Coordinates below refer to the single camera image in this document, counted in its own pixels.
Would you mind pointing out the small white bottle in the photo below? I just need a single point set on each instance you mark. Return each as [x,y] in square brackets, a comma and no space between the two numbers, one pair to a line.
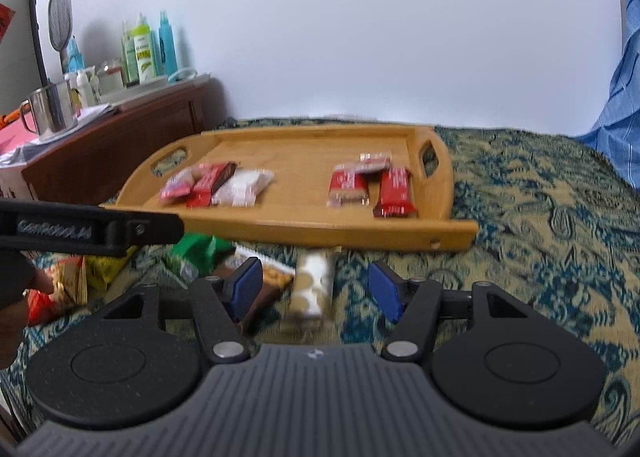
[84,89]

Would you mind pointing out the bright green snack packet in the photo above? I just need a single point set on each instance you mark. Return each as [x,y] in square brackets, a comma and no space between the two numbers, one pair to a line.
[197,247]

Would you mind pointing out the steel mug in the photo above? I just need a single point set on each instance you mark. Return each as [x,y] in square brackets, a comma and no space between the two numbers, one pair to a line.
[52,109]

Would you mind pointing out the white pastry packet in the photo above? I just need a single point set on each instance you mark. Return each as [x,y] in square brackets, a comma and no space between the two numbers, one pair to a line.
[242,187]

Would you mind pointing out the dark green patterned packet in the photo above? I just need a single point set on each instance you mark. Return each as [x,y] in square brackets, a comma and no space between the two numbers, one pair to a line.
[180,267]

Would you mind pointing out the blue and tan patterned blanket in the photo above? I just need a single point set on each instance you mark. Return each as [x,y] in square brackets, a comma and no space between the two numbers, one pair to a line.
[525,217]

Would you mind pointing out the stack of papers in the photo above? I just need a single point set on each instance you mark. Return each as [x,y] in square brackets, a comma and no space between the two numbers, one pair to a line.
[92,113]

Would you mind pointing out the black pole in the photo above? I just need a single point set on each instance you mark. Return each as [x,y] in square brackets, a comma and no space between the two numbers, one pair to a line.
[36,27]

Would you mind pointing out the teal spray bottle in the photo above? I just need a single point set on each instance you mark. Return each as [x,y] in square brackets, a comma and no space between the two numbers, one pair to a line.
[75,59]
[167,47]

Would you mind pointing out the dark red bar packet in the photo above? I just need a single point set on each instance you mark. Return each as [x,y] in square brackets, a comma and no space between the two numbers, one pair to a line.
[210,182]
[395,192]

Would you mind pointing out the pink label snack packet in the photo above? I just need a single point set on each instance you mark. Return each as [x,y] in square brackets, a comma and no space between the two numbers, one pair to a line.
[175,189]

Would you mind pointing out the person's left hand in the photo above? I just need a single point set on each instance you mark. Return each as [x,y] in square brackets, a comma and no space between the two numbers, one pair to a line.
[12,297]

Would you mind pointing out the brown wooden cabinet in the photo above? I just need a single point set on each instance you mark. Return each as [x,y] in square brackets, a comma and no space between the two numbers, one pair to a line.
[125,147]

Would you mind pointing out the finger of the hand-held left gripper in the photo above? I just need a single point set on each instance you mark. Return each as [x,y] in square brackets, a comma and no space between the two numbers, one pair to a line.
[155,229]

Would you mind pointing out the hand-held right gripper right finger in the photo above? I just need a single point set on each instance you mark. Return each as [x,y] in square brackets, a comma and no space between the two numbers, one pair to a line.
[382,289]

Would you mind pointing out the pale green bottle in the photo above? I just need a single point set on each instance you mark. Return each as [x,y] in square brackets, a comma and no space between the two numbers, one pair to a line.
[128,54]

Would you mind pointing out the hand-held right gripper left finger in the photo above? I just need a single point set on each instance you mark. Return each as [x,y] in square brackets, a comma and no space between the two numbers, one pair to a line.
[247,282]

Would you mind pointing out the red nut packet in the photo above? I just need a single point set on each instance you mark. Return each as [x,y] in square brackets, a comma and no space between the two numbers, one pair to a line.
[60,287]

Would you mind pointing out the glass jar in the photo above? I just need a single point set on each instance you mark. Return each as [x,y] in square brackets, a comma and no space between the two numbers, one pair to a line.
[111,79]

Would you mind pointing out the pink paper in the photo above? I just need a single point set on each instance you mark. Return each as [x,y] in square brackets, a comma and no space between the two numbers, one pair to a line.
[15,139]

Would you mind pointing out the white box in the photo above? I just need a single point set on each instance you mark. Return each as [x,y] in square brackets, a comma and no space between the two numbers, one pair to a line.
[15,182]

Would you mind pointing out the wooden serving tray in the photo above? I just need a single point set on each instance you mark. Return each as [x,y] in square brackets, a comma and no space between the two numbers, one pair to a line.
[300,162]

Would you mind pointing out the red biscuit packet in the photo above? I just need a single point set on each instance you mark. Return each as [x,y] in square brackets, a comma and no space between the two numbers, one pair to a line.
[345,182]
[372,163]

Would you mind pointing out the blue striped cloth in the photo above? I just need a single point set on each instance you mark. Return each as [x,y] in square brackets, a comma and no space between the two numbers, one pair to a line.
[620,112]

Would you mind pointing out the yellow snack packet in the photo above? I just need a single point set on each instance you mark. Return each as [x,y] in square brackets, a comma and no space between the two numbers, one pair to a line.
[105,269]

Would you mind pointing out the green and white bottle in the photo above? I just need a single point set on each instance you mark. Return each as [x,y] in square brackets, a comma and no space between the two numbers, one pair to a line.
[146,54]

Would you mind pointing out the brown nut bar packet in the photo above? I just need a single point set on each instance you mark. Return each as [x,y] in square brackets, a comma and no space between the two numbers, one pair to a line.
[270,277]

